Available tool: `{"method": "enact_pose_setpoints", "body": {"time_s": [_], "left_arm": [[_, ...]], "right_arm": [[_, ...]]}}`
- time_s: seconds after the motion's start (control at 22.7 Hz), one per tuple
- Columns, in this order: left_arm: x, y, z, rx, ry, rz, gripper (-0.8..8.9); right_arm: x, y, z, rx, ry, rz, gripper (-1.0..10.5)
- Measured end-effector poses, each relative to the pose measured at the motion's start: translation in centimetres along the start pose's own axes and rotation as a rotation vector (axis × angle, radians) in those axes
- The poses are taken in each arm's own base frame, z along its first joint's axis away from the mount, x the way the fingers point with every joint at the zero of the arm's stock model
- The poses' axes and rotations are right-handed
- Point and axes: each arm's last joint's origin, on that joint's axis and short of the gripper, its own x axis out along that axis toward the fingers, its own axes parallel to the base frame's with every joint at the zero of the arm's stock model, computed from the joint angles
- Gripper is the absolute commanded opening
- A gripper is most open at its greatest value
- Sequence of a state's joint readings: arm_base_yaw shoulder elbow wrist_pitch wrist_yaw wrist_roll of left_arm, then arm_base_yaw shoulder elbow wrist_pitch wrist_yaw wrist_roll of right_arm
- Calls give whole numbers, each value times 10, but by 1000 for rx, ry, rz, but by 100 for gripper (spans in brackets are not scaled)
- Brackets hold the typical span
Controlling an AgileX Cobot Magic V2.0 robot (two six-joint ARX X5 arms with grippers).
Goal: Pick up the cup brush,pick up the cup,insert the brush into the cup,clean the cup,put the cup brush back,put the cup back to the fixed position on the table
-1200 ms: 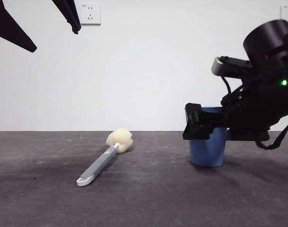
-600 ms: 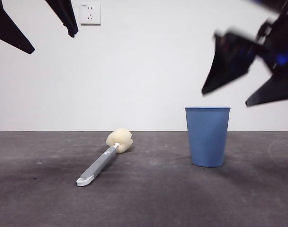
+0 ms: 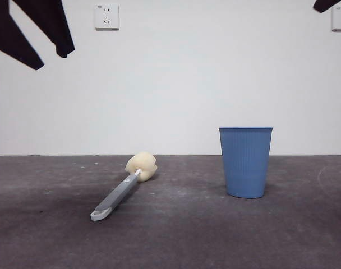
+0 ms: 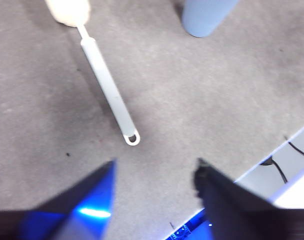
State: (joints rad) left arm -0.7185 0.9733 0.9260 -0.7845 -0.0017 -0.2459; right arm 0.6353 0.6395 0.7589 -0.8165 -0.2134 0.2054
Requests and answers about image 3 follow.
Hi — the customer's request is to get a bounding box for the grey-handled sponge cup brush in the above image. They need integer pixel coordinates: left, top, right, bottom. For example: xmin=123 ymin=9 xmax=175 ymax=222
xmin=89 ymin=151 xmax=158 ymax=222

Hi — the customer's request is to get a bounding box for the blue ribbed plastic cup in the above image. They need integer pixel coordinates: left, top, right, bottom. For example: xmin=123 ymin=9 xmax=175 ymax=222
xmin=218 ymin=126 xmax=274 ymax=200

